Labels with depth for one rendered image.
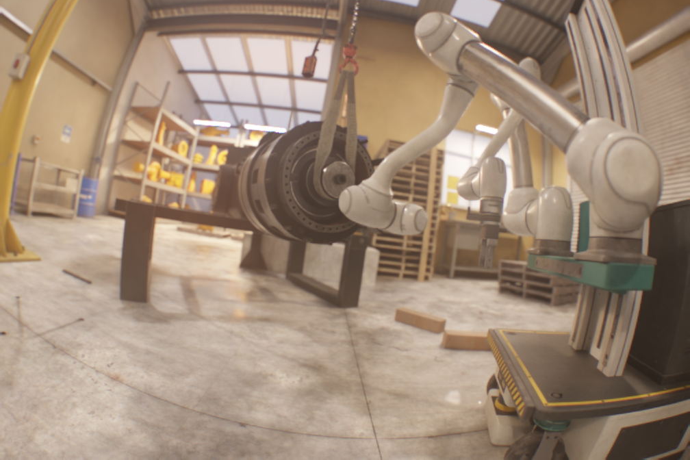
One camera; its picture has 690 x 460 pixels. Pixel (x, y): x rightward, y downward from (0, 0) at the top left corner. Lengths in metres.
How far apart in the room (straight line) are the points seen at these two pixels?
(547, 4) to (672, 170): 4.55
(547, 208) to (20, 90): 3.38
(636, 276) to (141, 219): 2.19
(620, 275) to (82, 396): 1.49
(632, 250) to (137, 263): 2.21
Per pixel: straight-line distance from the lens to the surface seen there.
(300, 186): 1.18
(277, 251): 3.85
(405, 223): 0.92
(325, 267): 3.82
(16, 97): 2.86
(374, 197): 0.85
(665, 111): 6.15
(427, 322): 2.24
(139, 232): 1.96
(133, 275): 2.01
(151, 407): 1.09
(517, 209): 1.34
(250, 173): 1.39
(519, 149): 1.40
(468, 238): 5.78
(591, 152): 0.60
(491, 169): 1.08
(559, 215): 1.20
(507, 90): 0.72
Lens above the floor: 0.67
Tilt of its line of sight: 5 degrees up
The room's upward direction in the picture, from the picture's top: 8 degrees clockwise
